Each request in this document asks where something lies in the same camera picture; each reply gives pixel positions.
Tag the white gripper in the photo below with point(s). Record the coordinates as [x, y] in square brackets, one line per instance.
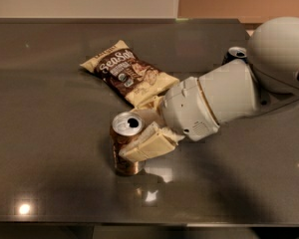
[186, 108]

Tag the orange soda can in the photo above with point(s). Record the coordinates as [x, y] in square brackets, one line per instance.
[124, 128]

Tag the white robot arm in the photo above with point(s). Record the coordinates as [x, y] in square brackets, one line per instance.
[271, 76]

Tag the blue soda can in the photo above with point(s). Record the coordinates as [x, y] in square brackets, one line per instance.
[234, 53]

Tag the sea salt chips bag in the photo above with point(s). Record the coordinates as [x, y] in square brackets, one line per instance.
[135, 80]

